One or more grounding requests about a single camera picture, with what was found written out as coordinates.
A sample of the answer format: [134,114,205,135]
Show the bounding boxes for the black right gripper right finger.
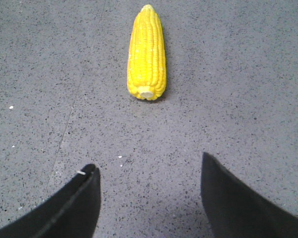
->
[201,152,298,238]

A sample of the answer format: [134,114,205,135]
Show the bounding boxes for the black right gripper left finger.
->
[0,164,101,238]

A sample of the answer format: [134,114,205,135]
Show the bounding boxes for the yellow corn cob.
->
[127,4,167,101]

